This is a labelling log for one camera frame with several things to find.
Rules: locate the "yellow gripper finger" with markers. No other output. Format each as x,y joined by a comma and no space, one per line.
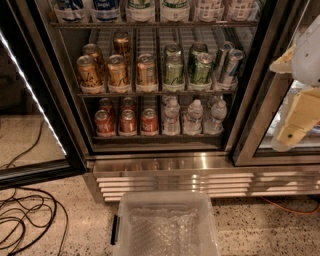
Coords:
299,113
283,64

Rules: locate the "blue pepsi can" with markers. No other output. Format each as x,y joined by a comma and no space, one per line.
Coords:
71,11
105,10

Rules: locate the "green 7up can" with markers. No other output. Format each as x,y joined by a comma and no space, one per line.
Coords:
174,10
140,10

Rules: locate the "water bottle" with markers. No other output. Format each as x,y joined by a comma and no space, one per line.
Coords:
192,120
216,112
171,124

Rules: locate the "green 7up can right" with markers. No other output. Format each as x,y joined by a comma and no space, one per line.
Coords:
174,10

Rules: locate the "red can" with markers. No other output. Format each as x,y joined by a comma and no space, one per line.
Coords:
104,123
106,104
128,103
128,125

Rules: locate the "silver slim can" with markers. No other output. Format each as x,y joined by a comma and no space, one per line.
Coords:
231,64
223,49

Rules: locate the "red can front left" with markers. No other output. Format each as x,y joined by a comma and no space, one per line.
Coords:
104,123

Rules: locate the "blue pepsi can right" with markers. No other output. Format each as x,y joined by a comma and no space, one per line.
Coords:
105,10

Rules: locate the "clear plastic bin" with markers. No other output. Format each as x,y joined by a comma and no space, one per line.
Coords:
168,200

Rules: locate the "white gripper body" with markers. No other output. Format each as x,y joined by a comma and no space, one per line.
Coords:
307,60

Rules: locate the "bottom wire shelf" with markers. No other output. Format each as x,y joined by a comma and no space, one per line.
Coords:
159,136

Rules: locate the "water bottle left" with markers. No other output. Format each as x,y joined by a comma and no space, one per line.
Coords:
171,124

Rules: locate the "silver slim can back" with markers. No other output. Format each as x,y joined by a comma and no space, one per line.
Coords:
223,49

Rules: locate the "gold can back left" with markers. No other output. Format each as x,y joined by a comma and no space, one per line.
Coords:
95,52

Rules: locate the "blue pepsi can left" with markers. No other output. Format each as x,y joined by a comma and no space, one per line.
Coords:
71,11

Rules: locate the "red can back left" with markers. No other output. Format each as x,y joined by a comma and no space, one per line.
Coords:
106,104

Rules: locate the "middle wire shelf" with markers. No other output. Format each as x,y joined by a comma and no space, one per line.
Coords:
159,93

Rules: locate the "bubble wrap sheet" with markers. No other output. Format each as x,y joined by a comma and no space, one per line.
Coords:
163,232

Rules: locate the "green 7up can left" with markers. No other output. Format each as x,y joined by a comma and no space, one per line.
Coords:
140,10

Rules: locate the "open glass fridge door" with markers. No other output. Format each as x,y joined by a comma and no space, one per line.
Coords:
37,139

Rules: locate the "white can far right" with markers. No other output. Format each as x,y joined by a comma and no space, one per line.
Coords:
241,10

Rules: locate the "top wire shelf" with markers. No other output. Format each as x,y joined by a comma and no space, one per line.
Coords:
126,25

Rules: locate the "wire shelf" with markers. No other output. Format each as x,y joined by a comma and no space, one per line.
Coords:
159,93
159,136
126,25

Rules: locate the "white can top shelf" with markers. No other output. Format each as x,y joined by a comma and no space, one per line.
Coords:
208,10

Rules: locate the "gold can front left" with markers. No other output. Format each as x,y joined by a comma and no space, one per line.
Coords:
90,77

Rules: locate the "water bottle middle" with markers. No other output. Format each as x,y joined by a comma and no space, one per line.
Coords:
192,120

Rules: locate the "water bottle right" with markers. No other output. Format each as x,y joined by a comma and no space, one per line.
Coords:
216,112

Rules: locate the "stainless steel fridge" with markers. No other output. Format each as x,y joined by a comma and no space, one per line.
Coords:
114,167

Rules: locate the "silver slim can front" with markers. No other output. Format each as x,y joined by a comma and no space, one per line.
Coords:
231,64

